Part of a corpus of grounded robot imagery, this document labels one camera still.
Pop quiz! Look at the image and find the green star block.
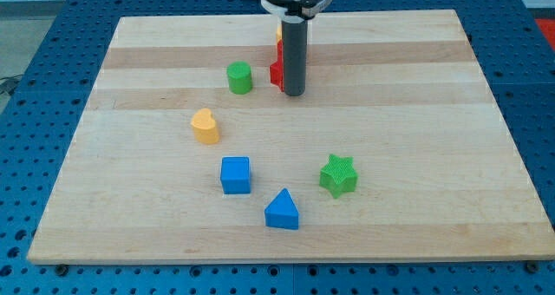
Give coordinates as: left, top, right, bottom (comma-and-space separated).
319, 154, 358, 199

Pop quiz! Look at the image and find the blue cube block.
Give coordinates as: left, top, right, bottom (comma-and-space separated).
220, 156, 251, 195

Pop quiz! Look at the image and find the red block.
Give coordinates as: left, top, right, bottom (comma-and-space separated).
269, 40, 284, 92

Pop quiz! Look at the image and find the blue triangle block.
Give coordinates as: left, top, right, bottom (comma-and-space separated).
264, 188, 299, 230

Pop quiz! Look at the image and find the yellow heart block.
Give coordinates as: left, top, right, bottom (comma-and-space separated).
190, 108, 220, 145

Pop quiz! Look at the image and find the green cylinder block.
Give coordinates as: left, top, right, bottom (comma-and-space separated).
226, 61, 252, 95

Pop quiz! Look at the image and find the yellow block behind rod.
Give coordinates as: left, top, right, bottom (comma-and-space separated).
276, 25, 282, 43

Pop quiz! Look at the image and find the grey cylindrical pointer rod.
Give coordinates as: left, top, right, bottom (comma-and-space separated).
282, 21, 308, 96

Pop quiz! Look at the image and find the wooden board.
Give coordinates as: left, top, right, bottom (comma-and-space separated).
28, 10, 554, 265

